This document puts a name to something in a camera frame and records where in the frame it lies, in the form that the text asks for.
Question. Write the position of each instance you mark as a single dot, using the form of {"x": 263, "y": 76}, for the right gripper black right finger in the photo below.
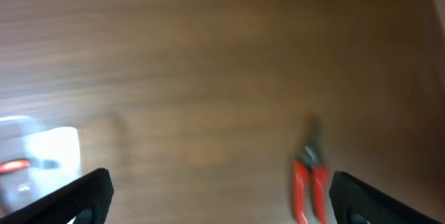
{"x": 355, "y": 201}

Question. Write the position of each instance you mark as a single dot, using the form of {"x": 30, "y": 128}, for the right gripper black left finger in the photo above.
{"x": 85, "y": 200}

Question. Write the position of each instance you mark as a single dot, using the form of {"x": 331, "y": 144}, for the red handle cutters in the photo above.
{"x": 310, "y": 177}

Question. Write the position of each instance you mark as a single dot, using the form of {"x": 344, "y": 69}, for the clear plastic container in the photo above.
{"x": 23, "y": 137}

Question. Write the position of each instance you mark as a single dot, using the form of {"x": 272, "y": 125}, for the orange black needle-nose pliers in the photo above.
{"x": 15, "y": 165}

